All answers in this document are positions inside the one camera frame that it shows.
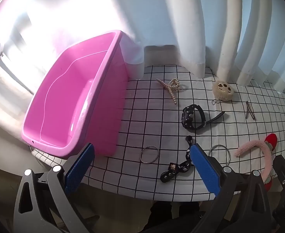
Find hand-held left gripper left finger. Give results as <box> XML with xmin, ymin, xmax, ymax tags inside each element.
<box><xmin>13</xmin><ymin>143</ymin><xmax>95</xmax><ymax>233</ymax></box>

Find white curtain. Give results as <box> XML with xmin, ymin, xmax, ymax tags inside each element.
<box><xmin>0</xmin><ymin>0</ymin><xmax>285</xmax><ymax>93</ymax></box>

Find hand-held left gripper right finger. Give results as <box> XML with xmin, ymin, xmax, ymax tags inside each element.
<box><xmin>190</xmin><ymin>143</ymin><xmax>272</xmax><ymax>233</ymax></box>

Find black studded bracelet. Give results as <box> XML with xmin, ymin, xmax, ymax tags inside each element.
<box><xmin>181</xmin><ymin>104</ymin><xmax>226</xmax><ymax>130</ymax></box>

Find large metal ring bangle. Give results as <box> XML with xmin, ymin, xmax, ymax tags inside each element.
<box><xmin>207</xmin><ymin>144</ymin><xmax>231</xmax><ymax>167</ymax></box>

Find black printed strap choker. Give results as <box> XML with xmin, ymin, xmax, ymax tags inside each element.
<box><xmin>160</xmin><ymin>135</ymin><xmax>194</xmax><ymax>183</ymax></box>

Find white black checked tablecloth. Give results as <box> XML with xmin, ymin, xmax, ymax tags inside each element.
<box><xmin>31</xmin><ymin>64</ymin><xmax>285</xmax><ymax>202</ymax></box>

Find pearl hair claw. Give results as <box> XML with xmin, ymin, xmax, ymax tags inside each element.
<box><xmin>156</xmin><ymin>78</ymin><xmax>182</xmax><ymax>105</ymax></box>

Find cream plush smiley keychain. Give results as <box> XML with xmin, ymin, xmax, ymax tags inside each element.
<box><xmin>211</xmin><ymin>81</ymin><xmax>235</xmax><ymax>105</ymax></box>

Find small metal ring bangle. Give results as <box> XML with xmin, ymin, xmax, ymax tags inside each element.
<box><xmin>140</xmin><ymin>145</ymin><xmax>159</xmax><ymax>164</ymax></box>

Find pink fuzzy headband red pompoms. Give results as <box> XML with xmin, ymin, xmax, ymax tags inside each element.
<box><xmin>234</xmin><ymin>133</ymin><xmax>278</xmax><ymax>192</ymax></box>

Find pink plastic bin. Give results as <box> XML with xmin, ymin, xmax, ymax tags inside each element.
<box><xmin>21</xmin><ymin>30</ymin><xmax>129</xmax><ymax>158</ymax></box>

